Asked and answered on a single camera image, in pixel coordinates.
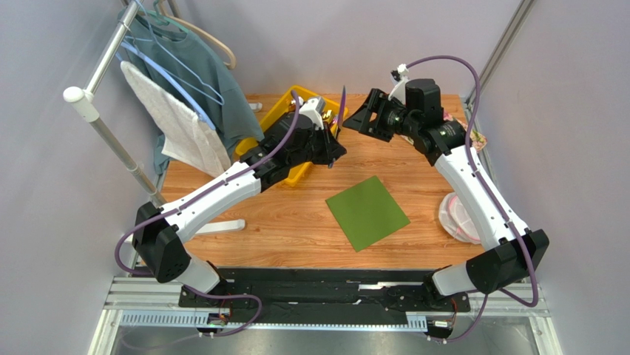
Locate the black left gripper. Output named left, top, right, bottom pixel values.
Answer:
left=289, top=123, right=348, bottom=169

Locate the iridescent rainbow table knife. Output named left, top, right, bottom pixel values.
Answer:
left=334, top=86, right=347, bottom=132

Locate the green paper napkin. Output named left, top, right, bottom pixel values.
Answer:
left=326, top=176, right=410, bottom=252

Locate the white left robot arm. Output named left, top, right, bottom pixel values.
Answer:
left=131, top=115, right=347, bottom=293

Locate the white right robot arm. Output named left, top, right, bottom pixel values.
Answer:
left=343, top=78, right=549, bottom=305

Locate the wooden clothes hanger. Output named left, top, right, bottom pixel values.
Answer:
left=153, top=0, right=237, bottom=70

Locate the white mesh food cover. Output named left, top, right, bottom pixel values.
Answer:
left=438, top=192, right=481, bottom=245

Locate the white towel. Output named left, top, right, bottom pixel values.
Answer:
left=121, top=61, right=231, bottom=177

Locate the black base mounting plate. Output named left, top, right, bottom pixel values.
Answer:
left=177, top=267, right=471, bottom=328

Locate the grey-green t-shirt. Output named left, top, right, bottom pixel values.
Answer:
left=121, top=15, right=264, bottom=176

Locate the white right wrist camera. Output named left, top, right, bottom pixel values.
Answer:
left=388, top=64, right=410, bottom=105

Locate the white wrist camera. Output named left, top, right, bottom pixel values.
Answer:
left=388, top=64, right=410, bottom=105
left=297, top=96, right=326, bottom=130

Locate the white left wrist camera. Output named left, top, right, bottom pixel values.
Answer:
left=297, top=96, right=326, bottom=130

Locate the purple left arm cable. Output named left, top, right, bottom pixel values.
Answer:
left=114, top=89, right=302, bottom=338

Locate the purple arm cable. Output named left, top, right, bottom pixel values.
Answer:
left=114, top=89, right=302, bottom=338
left=406, top=55, right=541, bottom=344

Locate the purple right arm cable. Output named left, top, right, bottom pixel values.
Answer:
left=406, top=55, right=541, bottom=344

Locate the blue wire hanger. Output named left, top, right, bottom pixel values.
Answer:
left=123, top=14, right=227, bottom=132

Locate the aluminium frame rail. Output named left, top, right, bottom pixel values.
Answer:
left=91, top=269, right=562, bottom=354

